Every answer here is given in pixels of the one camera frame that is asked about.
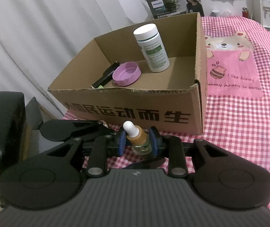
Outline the white water dispenser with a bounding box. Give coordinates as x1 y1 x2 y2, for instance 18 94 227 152
253 0 270 28

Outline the white curtain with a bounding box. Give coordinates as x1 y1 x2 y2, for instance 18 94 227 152
0 0 152 118

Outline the pink checkered tablecloth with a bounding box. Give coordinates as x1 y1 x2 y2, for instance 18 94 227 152
62 15 270 220

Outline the amber dropper bottle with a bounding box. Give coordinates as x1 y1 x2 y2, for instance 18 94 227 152
123 121 152 156

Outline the red small can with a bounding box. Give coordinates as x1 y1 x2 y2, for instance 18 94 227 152
242 7 249 19

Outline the pink bear placemat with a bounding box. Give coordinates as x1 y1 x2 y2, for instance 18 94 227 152
205 31 263 98

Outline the brown cardboard box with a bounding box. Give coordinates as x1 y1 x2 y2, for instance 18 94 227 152
48 13 207 135

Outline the purple plastic lid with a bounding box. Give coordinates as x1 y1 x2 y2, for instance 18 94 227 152
112 61 141 87

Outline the white pill bottle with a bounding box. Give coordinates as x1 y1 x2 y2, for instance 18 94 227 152
133 24 170 73

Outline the black cylindrical bottle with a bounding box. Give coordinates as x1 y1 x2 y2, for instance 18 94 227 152
91 61 120 89

